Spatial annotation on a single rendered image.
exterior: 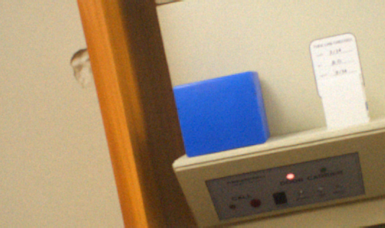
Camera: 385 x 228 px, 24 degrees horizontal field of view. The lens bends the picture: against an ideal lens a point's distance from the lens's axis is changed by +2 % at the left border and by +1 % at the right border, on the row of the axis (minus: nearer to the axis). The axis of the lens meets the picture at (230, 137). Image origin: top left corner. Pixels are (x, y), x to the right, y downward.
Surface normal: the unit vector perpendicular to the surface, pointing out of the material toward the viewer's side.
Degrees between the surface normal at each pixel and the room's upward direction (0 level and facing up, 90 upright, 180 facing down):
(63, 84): 90
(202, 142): 90
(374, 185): 135
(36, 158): 90
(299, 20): 90
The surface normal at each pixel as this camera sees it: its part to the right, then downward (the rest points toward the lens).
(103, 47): -0.10, 0.07
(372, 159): 0.07, 0.74
